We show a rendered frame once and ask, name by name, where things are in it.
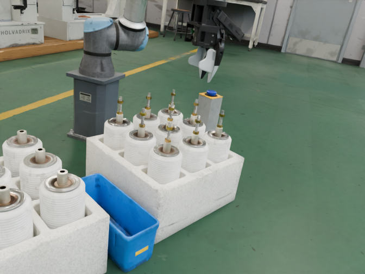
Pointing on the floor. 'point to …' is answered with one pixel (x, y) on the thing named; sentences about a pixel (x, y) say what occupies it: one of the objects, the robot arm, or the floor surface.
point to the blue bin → (124, 223)
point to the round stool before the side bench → (178, 22)
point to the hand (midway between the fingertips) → (207, 75)
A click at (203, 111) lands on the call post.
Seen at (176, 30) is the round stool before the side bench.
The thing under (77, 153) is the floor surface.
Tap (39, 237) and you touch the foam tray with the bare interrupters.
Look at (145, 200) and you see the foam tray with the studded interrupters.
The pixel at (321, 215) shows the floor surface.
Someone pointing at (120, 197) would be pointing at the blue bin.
